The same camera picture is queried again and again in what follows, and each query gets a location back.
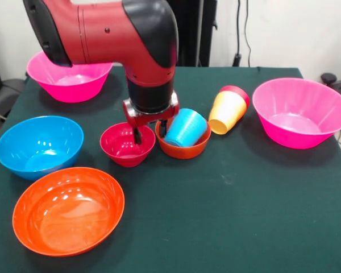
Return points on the dark green tablecloth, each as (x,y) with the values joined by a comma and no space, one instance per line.
(216,227)

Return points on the red plastic cup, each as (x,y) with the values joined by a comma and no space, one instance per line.
(240,92)

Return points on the small red plastic bowl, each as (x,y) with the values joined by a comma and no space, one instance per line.
(119,145)

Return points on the large pink plastic bowl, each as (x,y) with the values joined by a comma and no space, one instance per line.
(301,113)
(71,85)

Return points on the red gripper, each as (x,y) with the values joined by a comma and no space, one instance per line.
(147,118)

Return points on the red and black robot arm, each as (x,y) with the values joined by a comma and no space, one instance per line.
(108,34)

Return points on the blue plastic cup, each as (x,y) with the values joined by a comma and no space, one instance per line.
(184,128)

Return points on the large orange plastic bowl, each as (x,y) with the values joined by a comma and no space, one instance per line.
(68,216)

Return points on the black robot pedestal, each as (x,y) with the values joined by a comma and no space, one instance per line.
(196,34)

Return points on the small orange plastic bowl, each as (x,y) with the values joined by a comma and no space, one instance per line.
(184,152)

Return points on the yellow plastic cup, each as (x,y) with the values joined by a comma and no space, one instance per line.
(227,113)

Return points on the blue plastic bowl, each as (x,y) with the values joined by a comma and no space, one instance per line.
(39,148)

